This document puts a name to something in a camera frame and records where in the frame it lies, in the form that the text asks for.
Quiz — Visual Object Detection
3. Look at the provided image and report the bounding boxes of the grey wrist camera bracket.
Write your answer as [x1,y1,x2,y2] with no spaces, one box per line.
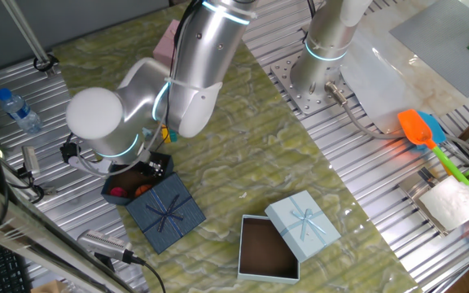
[67,155,112,175]

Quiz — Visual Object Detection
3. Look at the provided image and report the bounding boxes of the white foam block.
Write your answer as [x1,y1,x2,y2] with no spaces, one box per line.
[418,175,469,232]

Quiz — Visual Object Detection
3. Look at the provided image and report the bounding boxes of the silver robot mounting plate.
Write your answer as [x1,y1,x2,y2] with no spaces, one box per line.
[270,50,356,116]

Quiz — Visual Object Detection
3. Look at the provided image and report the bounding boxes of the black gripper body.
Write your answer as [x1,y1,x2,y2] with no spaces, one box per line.
[136,154,160,172]

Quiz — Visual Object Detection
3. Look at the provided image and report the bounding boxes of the yellow teal clear brick stack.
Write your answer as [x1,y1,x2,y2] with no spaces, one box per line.
[160,125,178,144]

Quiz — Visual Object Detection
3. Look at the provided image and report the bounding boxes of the black camera cable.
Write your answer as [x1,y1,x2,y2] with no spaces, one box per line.
[124,250,167,293]

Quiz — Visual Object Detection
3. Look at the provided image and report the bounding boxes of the orange toy shovel green handle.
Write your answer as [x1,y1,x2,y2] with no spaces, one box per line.
[397,108,469,227]

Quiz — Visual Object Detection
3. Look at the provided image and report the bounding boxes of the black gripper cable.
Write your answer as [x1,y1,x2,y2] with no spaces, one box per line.
[59,0,203,166]

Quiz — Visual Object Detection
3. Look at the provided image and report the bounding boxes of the pink ribboned gift box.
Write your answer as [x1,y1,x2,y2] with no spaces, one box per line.
[152,19,181,68]

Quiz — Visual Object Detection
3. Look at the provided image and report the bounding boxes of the aluminium frame rail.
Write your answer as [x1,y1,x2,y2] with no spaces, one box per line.
[0,173,138,293]

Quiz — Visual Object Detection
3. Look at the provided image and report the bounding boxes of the grey metal stand pole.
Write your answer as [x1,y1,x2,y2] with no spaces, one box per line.
[0,0,59,78]

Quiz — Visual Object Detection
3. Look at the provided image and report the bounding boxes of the orange toy basketball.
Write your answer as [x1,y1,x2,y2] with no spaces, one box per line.
[134,183,154,199]

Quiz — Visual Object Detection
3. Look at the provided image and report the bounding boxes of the light blue gift box base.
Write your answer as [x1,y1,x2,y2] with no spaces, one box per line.
[237,214,301,285]

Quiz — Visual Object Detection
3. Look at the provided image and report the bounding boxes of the grey studded baseplate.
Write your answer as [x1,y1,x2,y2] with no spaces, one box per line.
[388,0,469,98]

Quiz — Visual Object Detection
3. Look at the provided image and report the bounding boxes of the blue toy shovel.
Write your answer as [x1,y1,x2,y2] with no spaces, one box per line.
[415,110,448,153]

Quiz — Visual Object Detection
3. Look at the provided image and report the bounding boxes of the clear plastic water bottle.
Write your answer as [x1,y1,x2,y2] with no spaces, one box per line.
[0,87,43,135]

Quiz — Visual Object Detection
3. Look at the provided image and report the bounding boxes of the light blue ribboned box lid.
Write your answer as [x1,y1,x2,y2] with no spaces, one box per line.
[264,190,342,264]

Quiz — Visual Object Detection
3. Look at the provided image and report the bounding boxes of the dark blue gift box base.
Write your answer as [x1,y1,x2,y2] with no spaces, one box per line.
[101,151,174,207]

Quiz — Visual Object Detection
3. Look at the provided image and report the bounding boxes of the dark blue ribboned box lid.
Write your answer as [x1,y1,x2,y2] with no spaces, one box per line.
[125,172,208,256]

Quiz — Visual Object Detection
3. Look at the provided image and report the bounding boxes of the green marble pattern mat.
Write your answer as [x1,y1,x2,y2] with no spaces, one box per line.
[50,0,423,293]

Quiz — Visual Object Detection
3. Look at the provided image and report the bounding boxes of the silver metal tray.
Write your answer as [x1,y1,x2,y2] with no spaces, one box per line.
[396,165,452,238]

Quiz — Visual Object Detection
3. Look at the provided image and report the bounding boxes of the silver ribbed camera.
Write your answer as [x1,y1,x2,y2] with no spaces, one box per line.
[77,229,134,264]

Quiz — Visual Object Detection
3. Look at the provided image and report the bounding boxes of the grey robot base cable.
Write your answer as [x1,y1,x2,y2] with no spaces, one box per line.
[324,80,469,164]

